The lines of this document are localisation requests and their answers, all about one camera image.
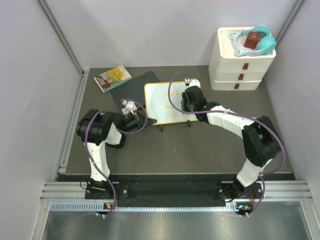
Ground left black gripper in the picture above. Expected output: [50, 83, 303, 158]
[120, 110, 156, 134]

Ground yellow framed whiteboard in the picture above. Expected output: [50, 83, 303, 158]
[144, 81, 197, 125]

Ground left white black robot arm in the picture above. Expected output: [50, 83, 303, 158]
[76, 108, 157, 200]

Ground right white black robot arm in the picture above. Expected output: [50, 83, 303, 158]
[181, 86, 284, 200]

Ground dark grey flat mat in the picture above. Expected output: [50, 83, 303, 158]
[110, 70, 161, 112]

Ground white three drawer cabinet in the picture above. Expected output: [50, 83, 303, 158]
[208, 27, 276, 91]

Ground colourful picture book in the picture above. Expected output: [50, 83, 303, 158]
[93, 64, 132, 93]

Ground brown cube toy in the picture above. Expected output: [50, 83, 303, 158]
[243, 31, 261, 50]

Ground teal cat ear headphones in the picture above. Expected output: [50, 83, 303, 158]
[229, 24, 277, 57]

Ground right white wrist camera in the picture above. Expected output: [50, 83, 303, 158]
[184, 78, 201, 88]

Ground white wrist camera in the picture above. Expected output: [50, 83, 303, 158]
[121, 100, 137, 119]
[184, 78, 201, 88]

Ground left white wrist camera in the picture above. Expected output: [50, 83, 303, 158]
[121, 100, 137, 119]

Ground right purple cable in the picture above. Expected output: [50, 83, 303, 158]
[167, 72, 287, 217]

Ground purple cable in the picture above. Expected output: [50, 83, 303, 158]
[84, 98, 149, 217]
[167, 72, 287, 217]

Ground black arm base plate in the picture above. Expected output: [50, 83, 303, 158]
[84, 181, 263, 208]

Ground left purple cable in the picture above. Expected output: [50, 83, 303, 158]
[84, 98, 149, 217]

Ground slotted grey cable duct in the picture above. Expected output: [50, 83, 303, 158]
[50, 201, 250, 213]

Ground right aluminium frame post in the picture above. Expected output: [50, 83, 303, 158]
[276, 0, 306, 45]

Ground aluminium frame post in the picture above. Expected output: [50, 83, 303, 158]
[35, 0, 84, 76]
[276, 0, 306, 45]

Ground aluminium front rail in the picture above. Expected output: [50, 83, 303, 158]
[40, 180, 313, 202]

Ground left aluminium frame post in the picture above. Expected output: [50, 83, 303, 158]
[35, 0, 84, 76]

